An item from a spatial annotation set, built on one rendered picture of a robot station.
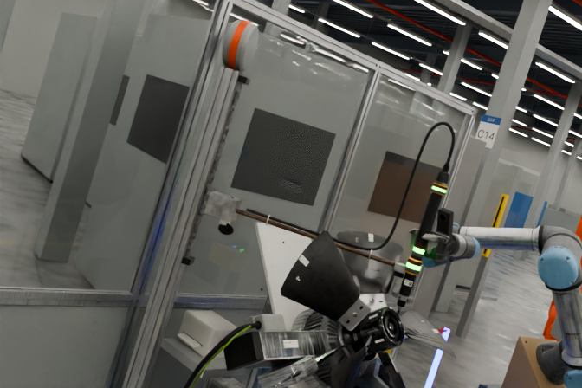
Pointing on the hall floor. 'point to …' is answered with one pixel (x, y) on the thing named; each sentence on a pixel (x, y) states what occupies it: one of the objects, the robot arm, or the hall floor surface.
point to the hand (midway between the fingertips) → (418, 232)
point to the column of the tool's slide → (181, 233)
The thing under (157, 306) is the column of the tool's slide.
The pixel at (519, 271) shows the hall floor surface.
